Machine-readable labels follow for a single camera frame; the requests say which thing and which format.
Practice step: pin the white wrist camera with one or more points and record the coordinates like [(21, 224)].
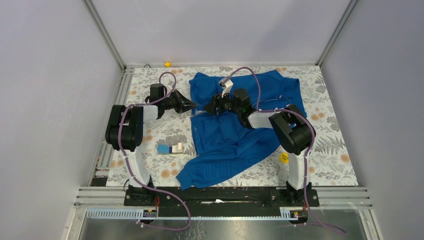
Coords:
[(226, 84), (170, 86)]

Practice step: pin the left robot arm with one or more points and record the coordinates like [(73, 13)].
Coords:
[(125, 127)]

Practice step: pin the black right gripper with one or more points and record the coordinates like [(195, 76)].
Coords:
[(217, 101)]

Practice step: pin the blue white striped block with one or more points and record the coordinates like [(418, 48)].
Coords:
[(163, 149)]

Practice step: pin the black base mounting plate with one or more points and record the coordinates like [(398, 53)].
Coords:
[(214, 201)]

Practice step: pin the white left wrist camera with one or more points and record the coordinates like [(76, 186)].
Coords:
[(170, 86)]

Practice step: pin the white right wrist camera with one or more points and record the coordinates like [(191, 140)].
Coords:
[(226, 84)]

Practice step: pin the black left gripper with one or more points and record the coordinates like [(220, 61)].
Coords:
[(183, 104)]

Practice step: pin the aluminium frame rail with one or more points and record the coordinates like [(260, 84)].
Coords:
[(151, 214)]

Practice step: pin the floral patterned table mat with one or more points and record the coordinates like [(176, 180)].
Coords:
[(329, 162)]

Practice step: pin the blue zip-up jacket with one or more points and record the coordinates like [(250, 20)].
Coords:
[(223, 146)]

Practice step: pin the yellow round sticker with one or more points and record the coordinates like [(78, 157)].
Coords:
[(284, 157)]

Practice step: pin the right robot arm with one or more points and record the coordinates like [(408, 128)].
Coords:
[(295, 134)]

